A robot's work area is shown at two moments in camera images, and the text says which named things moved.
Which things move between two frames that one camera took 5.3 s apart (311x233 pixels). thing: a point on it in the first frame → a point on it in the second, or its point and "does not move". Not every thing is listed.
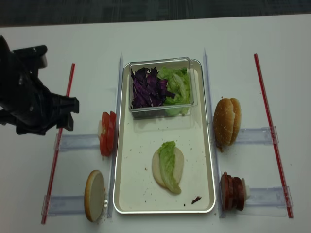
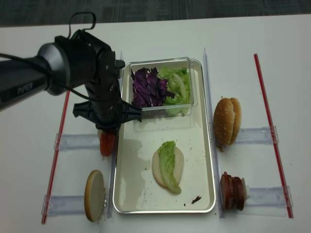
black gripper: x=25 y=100 → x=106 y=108
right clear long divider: x=215 y=149 does not move
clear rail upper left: x=71 y=142 does not move
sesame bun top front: x=223 y=120 does not move
